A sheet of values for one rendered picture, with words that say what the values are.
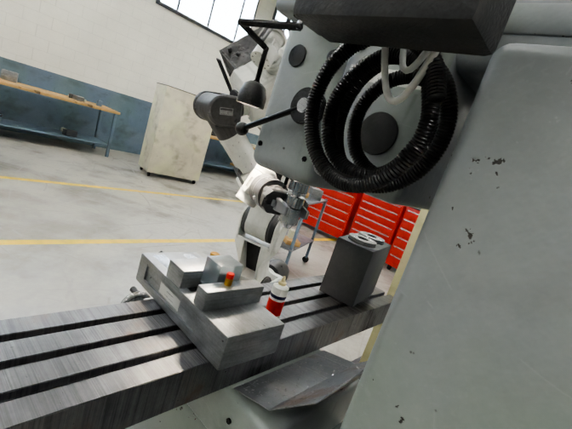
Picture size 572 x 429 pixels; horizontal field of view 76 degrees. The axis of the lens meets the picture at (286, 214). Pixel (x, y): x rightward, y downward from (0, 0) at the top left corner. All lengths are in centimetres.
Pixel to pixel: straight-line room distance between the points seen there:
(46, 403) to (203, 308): 27
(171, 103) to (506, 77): 654
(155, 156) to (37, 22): 300
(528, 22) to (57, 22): 805
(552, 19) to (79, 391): 80
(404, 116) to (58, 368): 65
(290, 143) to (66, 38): 775
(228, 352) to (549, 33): 67
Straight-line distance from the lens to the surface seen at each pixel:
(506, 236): 44
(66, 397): 63
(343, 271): 115
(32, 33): 825
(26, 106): 830
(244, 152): 126
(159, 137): 687
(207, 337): 72
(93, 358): 70
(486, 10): 37
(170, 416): 102
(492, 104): 47
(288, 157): 75
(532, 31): 62
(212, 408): 87
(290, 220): 85
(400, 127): 62
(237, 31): 1013
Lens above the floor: 139
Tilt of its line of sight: 11 degrees down
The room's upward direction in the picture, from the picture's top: 18 degrees clockwise
